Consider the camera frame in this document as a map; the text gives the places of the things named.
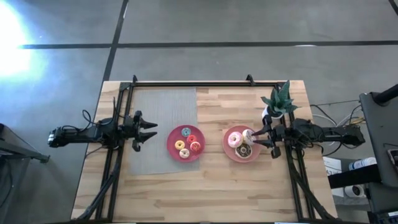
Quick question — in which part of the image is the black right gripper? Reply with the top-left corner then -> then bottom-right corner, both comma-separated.
251,115 -> 290,159

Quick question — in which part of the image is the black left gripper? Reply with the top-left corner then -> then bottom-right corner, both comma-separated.
120,110 -> 159,152

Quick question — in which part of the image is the large white pink-striped donut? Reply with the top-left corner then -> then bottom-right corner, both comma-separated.
241,128 -> 257,146

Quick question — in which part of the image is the large chocolate frosted donut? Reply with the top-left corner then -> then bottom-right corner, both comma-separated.
234,142 -> 252,160

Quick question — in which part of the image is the large pink frosted donut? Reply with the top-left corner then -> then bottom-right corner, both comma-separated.
227,131 -> 244,149

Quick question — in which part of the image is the dark pink round plate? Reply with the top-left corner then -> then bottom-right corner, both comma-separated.
166,124 -> 206,163

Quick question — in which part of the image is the grey woven table mat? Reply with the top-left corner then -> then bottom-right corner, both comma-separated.
127,88 -> 201,175

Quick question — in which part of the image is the green plant in white pot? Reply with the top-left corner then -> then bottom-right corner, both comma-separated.
260,80 -> 299,119

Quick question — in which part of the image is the light pink round plate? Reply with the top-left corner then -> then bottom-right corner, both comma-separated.
222,124 -> 264,164

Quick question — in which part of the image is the white printed box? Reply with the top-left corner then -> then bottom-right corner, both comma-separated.
323,156 -> 343,177

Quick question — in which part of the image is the black shelf board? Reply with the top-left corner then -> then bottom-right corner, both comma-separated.
328,169 -> 382,189

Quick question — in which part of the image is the white bottle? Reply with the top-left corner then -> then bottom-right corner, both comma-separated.
348,157 -> 377,171

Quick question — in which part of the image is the white tape roll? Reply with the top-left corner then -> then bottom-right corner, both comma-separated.
343,184 -> 366,198

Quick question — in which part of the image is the grey metal cart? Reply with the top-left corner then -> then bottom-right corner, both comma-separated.
359,83 -> 398,189

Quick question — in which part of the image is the black metal stand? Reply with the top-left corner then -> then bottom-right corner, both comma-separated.
0,123 -> 51,224

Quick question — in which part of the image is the black pole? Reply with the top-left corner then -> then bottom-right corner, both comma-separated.
373,83 -> 398,105

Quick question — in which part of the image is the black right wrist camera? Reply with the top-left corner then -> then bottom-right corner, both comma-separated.
275,126 -> 289,141

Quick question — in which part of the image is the white cable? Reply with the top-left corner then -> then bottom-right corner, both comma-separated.
312,113 -> 355,146

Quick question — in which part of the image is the black aluminium table frame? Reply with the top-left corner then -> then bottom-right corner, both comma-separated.
76,74 -> 338,223

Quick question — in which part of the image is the yellow cable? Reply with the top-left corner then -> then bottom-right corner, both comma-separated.
341,116 -> 366,133

